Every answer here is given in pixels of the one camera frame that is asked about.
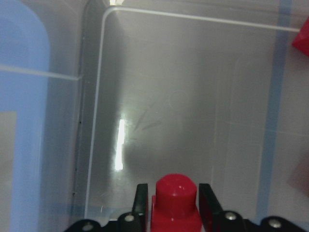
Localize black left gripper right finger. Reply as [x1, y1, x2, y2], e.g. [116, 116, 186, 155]
[198, 183, 223, 232]

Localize clear plastic storage box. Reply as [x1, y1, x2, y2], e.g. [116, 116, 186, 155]
[0, 0, 309, 232]

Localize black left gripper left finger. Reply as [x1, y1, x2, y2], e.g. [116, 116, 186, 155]
[132, 184, 148, 232]

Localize red block front pair left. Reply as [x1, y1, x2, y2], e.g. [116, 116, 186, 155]
[292, 18, 309, 56]

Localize blue plastic tray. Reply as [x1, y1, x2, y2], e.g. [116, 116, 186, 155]
[0, 0, 50, 232]

